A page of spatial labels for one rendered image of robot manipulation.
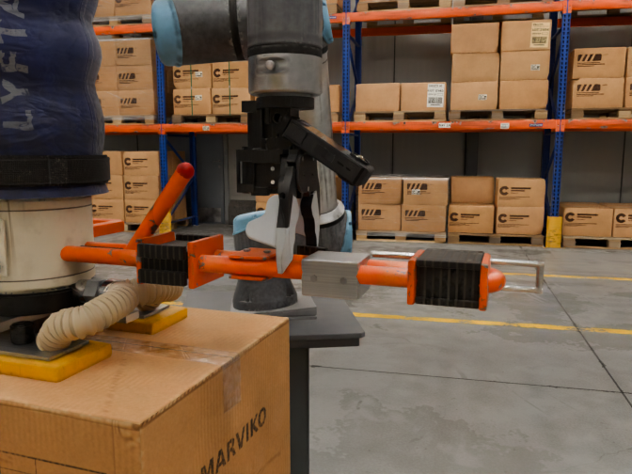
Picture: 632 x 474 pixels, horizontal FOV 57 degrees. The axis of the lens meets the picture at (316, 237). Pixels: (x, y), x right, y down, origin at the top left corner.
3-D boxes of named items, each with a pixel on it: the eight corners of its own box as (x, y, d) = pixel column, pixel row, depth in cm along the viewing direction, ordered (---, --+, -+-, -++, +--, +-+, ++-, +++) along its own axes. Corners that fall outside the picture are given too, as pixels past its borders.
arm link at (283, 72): (331, 62, 73) (306, 50, 64) (331, 102, 74) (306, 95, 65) (265, 66, 76) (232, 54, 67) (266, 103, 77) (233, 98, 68)
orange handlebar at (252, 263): (-118, 252, 91) (-120, 229, 90) (32, 229, 119) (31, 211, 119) (504, 304, 61) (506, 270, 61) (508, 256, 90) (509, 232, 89)
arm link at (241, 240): (240, 267, 178) (235, 210, 176) (295, 263, 177) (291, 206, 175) (232, 276, 162) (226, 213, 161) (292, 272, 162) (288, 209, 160)
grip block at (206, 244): (133, 285, 74) (130, 240, 73) (174, 271, 83) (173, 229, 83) (190, 291, 72) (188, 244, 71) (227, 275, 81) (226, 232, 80)
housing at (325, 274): (299, 296, 69) (299, 259, 68) (318, 284, 75) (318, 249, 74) (356, 301, 66) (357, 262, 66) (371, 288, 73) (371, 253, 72)
